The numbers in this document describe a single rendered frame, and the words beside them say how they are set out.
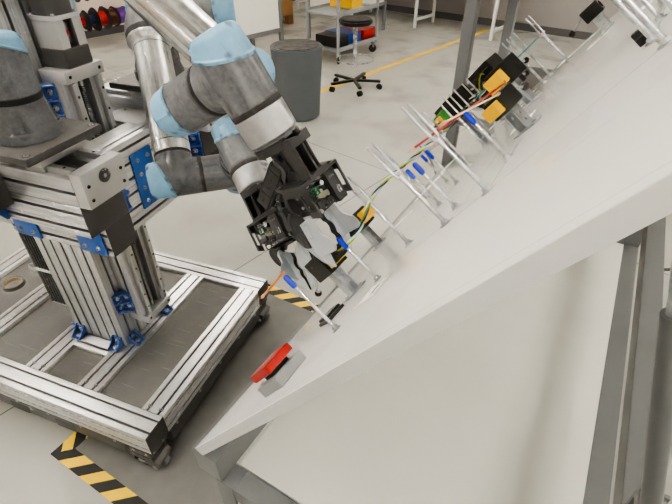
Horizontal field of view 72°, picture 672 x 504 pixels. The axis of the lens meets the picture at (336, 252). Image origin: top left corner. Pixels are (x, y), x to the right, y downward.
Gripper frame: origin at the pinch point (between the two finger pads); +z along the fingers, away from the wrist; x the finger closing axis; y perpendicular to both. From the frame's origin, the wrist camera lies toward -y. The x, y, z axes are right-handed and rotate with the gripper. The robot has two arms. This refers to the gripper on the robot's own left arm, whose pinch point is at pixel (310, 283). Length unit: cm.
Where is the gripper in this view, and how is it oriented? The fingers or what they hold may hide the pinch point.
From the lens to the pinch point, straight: 87.7
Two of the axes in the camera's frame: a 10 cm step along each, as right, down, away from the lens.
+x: 8.4, -4.7, -2.8
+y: -3.2, 0.0, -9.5
